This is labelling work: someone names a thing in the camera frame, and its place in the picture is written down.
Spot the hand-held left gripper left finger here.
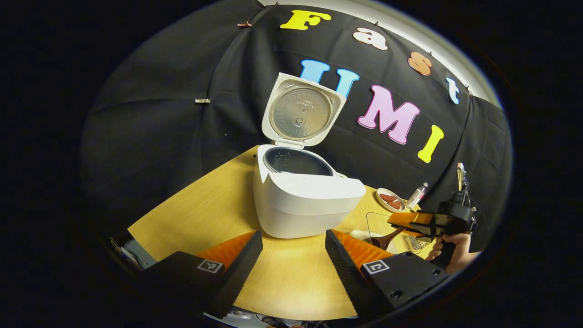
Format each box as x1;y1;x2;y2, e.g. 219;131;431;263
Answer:
137;230;264;319

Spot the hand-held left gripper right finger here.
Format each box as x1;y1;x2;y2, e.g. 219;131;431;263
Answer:
325;229;451;319

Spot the metal wire chopstick holder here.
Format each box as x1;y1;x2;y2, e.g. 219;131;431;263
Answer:
403;235;433;253

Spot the brown wooden spoon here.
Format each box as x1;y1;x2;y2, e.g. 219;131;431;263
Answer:
364;226;408;251

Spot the white rice cooker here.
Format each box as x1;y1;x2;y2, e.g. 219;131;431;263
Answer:
253;72;367;239

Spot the clear rice container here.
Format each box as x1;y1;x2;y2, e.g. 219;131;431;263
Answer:
351;211;413;249

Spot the clear bottle pink label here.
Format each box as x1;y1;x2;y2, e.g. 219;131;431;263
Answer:
406;182;429;209

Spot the white round plate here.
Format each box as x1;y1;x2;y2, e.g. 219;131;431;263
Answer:
376;188;407;213

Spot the grey object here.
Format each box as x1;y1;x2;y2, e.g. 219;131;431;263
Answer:
109;237;158;269

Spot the black backdrop cloth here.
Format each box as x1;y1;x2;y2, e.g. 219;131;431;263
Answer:
80;2;513;256

